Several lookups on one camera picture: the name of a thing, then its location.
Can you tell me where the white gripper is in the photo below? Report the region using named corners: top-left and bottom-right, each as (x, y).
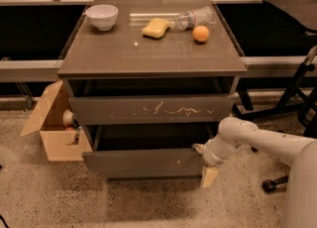
top-left (192, 137), bottom-right (227, 188)

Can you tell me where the grey drawer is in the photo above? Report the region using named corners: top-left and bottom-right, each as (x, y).
top-left (68, 95), bottom-right (233, 125)
top-left (82, 123), bottom-right (217, 179)

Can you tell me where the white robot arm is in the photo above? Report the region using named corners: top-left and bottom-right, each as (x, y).
top-left (192, 117), bottom-right (317, 228)

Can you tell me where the grey top drawer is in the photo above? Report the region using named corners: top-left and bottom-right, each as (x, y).
top-left (68, 95), bottom-right (233, 125)

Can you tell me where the grey drawer cabinet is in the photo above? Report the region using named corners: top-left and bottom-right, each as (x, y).
top-left (57, 0), bottom-right (248, 183)

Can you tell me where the open cardboard box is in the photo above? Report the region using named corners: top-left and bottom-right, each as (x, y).
top-left (21, 81), bottom-right (92, 162)

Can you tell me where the orange fruit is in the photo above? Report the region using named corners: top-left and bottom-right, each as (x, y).
top-left (192, 26), bottom-right (209, 43)

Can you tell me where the red item in box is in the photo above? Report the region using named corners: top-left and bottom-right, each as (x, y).
top-left (64, 126), bottom-right (75, 131)

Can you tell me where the yellow sponge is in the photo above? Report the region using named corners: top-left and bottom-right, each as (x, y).
top-left (142, 18), bottom-right (170, 39)

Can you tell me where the white cup in box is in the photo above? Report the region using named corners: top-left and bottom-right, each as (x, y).
top-left (62, 109), bottom-right (74, 128)

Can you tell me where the clear plastic bottle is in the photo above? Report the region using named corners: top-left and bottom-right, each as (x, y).
top-left (170, 6), bottom-right (214, 31)

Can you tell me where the black office chair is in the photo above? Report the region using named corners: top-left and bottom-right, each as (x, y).
top-left (231, 0), bottom-right (317, 194)

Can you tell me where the white bowl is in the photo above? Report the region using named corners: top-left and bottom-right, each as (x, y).
top-left (85, 4), bottom-right (119, 31)

